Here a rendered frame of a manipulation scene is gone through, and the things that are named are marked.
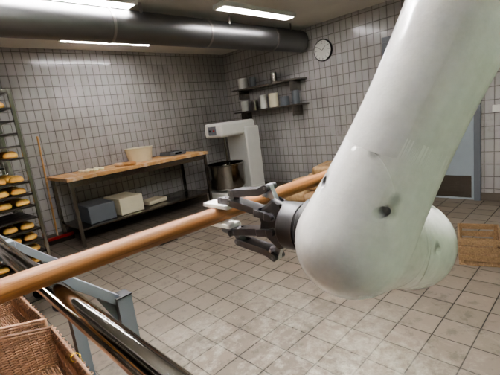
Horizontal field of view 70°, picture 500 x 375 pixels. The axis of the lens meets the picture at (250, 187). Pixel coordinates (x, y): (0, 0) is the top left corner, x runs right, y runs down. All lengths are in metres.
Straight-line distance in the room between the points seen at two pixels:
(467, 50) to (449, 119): 0.05
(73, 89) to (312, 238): 5.66
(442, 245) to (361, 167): 0.16
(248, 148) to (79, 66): 2.82
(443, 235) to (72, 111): 5.61
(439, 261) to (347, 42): 5.40
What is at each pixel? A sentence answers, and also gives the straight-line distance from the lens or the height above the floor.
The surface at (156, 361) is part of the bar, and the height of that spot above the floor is 1.17.
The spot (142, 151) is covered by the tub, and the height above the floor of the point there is 1.05.
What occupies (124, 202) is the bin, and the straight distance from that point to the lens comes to 5.32.
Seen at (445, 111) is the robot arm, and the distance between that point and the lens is 0.32.
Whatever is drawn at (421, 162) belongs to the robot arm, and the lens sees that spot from 0.31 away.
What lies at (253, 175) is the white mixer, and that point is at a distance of 6.23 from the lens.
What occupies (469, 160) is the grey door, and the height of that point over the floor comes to 0.50.
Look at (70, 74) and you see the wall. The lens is 5.92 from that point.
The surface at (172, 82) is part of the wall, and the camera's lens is 6.67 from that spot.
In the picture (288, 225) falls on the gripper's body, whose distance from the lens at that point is 0.52.
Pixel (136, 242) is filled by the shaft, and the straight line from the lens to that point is 0.58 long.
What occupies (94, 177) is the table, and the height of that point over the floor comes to 0.85.
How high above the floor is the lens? 1.36
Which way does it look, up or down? 11 degrees down
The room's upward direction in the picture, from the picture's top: 7 degrees counter-clockwise
